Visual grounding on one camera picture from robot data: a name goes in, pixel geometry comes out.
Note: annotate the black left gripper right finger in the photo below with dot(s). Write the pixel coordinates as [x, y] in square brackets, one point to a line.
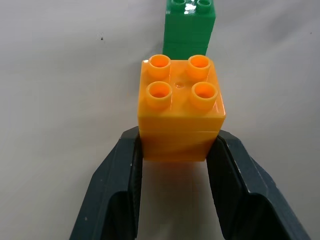
[250, 192]

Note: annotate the green studded building block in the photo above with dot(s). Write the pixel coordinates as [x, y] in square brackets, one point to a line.
[187, 27]

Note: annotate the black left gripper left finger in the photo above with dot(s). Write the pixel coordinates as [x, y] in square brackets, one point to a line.
[107, 190]

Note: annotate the orange studded building block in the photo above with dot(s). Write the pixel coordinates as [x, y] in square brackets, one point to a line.
[180, 130]

